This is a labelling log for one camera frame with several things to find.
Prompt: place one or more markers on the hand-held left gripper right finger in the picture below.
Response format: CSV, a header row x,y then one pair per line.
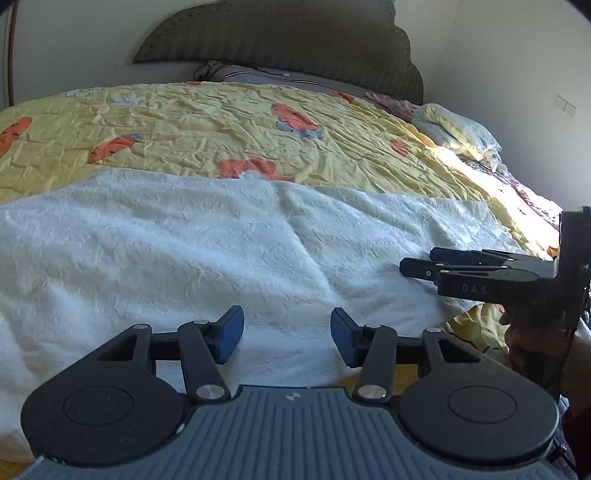
x,y
344,337

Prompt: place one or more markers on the white textured blanket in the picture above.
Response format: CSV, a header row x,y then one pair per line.
x,y
184,254

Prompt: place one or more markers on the green padded headboard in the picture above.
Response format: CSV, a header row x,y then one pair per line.
x,y
277,41

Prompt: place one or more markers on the pink floral cloth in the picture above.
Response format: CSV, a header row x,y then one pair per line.
x,y
392,105

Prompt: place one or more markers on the person's right hand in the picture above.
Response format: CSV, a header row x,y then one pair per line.
x,y
531,341

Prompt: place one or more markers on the brown wooden trim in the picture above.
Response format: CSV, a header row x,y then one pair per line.
x,y
11,50

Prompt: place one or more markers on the dark brown cloth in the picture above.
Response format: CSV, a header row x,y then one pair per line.
x,y
208,70

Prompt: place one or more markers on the yellow carrot print blanket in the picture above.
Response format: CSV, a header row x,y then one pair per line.
x,y
184,124

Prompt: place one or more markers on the white wall switch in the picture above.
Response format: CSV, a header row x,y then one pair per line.
x,y
566,104

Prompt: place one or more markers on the white printed bed sheet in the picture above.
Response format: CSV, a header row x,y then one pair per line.
x,y
508,189

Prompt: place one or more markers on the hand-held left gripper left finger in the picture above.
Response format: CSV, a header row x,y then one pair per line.
x,y
231,334

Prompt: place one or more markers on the grey striped pillow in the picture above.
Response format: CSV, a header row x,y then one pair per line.
x,y
295,81

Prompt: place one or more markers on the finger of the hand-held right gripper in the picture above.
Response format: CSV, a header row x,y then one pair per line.
x,y
466,255
475,286

